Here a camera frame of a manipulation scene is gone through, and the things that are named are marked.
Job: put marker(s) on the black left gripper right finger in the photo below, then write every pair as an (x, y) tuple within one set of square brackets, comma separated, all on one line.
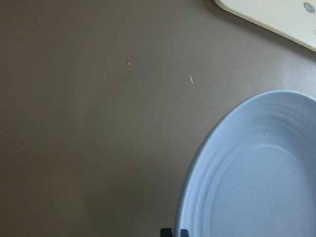
[(184, 233)]

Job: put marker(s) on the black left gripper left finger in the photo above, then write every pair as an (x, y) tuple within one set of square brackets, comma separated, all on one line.
[(165, 232)]

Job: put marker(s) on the blue plate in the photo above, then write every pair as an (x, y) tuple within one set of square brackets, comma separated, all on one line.
[(255, 173)]

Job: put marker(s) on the cream rabbit tray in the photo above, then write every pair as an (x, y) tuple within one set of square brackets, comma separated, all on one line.
[(292, 19)]

